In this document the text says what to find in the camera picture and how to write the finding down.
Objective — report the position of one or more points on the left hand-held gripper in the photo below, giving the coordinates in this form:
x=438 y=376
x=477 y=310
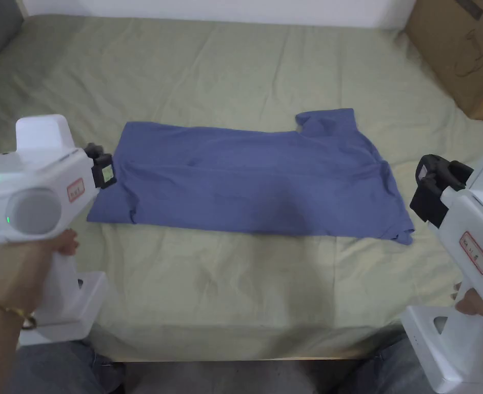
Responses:
x=36 y=180

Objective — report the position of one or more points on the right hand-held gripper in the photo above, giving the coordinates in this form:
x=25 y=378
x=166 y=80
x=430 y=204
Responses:
x=477 y=221

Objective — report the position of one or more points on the person's right hand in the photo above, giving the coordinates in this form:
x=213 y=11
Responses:
x=481 y=305

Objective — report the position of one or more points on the person's left hand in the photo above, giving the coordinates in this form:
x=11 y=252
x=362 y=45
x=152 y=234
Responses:
x=16 y=275

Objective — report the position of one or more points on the brown cardboard carton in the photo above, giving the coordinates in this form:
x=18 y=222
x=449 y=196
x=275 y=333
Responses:
x=459 y=45

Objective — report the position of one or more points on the blue shirt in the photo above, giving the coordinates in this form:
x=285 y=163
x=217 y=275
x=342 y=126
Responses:
x=249 y=184

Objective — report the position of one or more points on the bed with pale green sheet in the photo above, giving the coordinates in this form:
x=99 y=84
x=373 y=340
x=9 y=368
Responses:
x=233 y=74

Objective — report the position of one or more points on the person's legs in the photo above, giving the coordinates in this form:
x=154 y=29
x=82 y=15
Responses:
x=61 y=369

